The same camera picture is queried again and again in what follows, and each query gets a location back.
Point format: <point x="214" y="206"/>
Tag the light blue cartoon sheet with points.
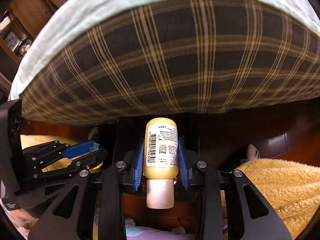
<point x="76" y="16"/>

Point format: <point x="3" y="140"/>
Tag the yellow lotion bottle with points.
<point x="160" y="164"/>

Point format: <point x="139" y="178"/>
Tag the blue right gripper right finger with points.
<point x="183" y="166"/>

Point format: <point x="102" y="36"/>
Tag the dark wooden wardrobe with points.
<point x="24" y="18"/>

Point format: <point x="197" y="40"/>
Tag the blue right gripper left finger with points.
<point x="137" y="165"/>

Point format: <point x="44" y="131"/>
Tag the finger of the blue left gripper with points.
<point x="80" y="149"/>

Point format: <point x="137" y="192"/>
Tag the plaid bed skirt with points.
<point x="200" y="56"/>

